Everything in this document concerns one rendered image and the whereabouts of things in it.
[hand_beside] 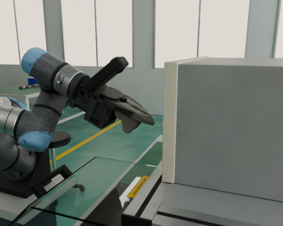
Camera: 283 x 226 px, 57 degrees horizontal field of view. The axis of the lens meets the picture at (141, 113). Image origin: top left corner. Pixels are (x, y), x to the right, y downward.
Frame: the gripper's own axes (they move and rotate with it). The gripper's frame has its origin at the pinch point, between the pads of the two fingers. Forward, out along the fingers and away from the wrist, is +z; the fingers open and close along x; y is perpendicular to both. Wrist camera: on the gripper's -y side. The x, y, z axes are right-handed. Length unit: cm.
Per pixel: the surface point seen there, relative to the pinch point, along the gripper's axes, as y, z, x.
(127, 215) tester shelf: 4.3, 7.6, 25.5
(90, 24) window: 60, -296, -468
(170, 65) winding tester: -15.0, 1.8, 14.8
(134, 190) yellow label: 10.8, 5.6, 11.1
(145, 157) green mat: 51, -7, -76
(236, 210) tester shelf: -1.6, 20.4, 19.2
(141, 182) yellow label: 10.8, 5.6, 7.4
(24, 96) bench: 148, -210, -219
